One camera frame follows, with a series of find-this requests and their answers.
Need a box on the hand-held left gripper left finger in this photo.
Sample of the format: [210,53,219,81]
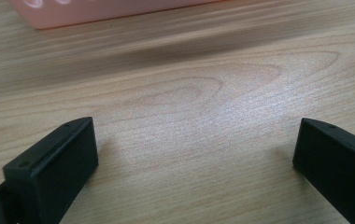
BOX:
[2,117,99,224]

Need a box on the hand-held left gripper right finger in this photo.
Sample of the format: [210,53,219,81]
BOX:
[292,118,355,224]

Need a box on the pink plastic basket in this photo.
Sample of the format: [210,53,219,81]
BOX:
[7,0,226,31]

